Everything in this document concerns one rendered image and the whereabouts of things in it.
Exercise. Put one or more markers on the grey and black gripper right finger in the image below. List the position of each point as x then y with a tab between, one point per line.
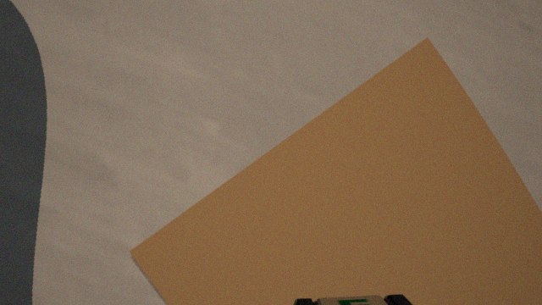
397	300

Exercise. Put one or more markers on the tan flat mat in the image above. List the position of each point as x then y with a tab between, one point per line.
398	188

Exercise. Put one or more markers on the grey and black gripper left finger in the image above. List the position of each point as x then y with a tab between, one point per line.
306	301

